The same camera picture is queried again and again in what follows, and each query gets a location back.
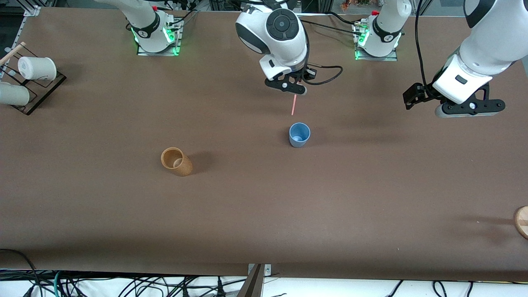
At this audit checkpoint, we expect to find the blue cup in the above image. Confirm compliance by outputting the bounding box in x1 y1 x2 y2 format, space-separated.
289 123 311 148

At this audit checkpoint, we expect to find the brown wooden cup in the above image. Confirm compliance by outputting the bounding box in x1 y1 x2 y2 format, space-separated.
160 147 193 177

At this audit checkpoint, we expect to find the white cup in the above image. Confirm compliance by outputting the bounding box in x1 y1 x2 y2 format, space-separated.
0 81 31 106
17 56 57 81

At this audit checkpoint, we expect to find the grey electronics box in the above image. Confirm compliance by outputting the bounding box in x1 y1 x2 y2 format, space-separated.
240 0 302 12

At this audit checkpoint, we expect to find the round wooden board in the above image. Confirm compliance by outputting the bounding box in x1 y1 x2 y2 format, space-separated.
514 206 528 240

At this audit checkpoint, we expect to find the dark wedge-shaped stand leg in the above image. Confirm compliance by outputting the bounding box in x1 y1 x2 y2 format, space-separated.
236 264 265 297

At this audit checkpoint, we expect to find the wooden rack stick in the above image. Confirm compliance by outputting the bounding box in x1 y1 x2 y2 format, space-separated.
0 42 26 66

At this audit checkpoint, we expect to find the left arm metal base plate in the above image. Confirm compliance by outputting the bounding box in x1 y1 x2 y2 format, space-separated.
354 21 399 62

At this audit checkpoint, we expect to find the black cable on table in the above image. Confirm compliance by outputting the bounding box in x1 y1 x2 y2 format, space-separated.
297 12 361 37

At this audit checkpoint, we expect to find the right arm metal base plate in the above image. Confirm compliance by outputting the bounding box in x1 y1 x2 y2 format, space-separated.
136 16 183 57

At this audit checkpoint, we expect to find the black wire cup rack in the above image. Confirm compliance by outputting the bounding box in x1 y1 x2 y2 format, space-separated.
0 62 67 116

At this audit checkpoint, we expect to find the black looped floor cable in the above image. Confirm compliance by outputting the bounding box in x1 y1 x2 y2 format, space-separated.
0 248 44 297

